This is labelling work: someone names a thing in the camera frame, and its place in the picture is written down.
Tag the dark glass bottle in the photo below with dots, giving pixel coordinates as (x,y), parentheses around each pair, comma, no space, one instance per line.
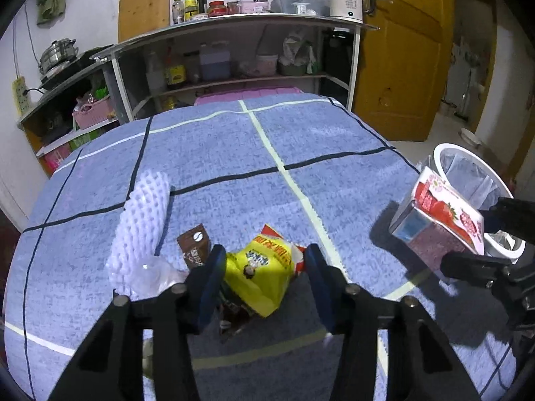
(202,1)

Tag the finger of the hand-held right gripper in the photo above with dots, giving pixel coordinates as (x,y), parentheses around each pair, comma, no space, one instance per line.
(510,214)
(468,265)

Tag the green bottle yellow label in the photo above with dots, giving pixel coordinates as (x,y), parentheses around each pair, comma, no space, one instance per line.
(191,5)

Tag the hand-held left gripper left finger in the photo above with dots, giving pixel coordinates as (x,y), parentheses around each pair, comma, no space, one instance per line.
(209,296)

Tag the crumpled plastic bags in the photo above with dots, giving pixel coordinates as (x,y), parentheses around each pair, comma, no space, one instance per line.
(296,56)

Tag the black induction cooker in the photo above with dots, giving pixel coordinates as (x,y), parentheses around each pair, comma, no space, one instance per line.
(79,69)

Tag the small plastic bucket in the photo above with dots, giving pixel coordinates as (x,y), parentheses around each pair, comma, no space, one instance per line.
(266,66)

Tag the white round trash bin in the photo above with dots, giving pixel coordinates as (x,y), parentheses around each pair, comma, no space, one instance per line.
(512,252)

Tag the white trash bin with bag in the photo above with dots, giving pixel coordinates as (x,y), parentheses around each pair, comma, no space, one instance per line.
(468,179)

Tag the white plastic jug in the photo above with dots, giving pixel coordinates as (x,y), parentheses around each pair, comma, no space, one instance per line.
(154,77)

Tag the yellow wooden door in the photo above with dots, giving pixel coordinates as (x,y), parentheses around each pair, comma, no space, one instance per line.
(405,71)

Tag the wooden cutting board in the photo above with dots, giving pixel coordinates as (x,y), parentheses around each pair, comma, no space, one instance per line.
(144,6)

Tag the grey plastic jug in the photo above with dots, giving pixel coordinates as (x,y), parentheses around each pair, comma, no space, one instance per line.
(215,63)

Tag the low grey shelf unit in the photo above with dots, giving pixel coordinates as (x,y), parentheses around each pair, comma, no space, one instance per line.
(58,92)

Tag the white foam fruit net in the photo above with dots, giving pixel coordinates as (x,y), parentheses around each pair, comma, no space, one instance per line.
(142,217)

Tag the brown snack packet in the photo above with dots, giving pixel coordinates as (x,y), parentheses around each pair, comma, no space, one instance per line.
(193,244)

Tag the dark sauce bottle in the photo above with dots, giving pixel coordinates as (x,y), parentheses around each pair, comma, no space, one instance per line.
(175,73)

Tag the pink lidded storage box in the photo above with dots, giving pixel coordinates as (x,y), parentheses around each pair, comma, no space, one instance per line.
(250,94)

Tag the white floor bowl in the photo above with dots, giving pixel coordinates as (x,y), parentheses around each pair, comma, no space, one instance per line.
(470,137)

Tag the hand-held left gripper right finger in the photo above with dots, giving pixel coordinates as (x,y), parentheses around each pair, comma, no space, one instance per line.
(322,300)

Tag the clear plastic wrapper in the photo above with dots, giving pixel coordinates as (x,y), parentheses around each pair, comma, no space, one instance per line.
(161,277)

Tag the pink knife holder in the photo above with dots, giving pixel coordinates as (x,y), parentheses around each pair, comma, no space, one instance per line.
(254,7)

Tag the pink plastic basket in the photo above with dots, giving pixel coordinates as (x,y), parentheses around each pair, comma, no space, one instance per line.
(92,115)

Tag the yellow snack packet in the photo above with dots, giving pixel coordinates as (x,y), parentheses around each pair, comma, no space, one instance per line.
(255,280)

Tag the steel cooking pot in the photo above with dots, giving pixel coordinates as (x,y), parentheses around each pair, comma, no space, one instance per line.
(58,56)

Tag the pink strawberry milk carton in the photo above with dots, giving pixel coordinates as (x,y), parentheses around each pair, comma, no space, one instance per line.
(439,221)

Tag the tall white shelf unit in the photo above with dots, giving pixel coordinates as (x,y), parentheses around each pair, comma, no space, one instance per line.
(234,21)

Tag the small clear bottle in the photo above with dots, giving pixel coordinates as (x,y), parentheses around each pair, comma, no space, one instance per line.
(178,11)

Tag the red lidded jar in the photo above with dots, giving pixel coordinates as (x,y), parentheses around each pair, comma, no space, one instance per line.
(217,9)

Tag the clear plastic storage container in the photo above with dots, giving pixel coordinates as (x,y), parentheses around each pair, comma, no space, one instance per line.
(313,0)

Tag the yellow power strip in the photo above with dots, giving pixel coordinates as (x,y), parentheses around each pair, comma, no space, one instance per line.
(19,95)

